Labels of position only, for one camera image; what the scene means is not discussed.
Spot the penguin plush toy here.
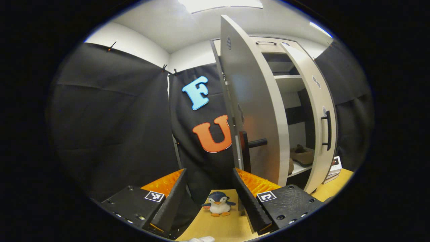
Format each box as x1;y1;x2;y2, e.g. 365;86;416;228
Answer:
202;191;237;217

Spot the black backdrop cloth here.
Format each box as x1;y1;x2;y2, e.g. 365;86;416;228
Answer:
47;42;375;232

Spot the white shoe cabinet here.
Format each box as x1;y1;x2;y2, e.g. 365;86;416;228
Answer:
210;36;340;195

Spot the white cabinet door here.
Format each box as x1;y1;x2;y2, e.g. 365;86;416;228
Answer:
220;14;290;187
282;43;338;194

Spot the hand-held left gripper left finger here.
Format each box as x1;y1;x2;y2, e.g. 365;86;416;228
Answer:
101;168;188;233

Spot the stack of white books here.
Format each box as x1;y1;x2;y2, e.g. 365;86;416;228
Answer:
323;156;342;185

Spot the white cabinet drawer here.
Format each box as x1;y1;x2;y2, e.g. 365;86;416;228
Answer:
249;36;299;54

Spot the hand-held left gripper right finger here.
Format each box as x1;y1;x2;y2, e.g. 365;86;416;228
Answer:
232;167;325;236

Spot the ceiling light panel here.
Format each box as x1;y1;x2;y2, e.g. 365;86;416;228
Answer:
178;0;263;14

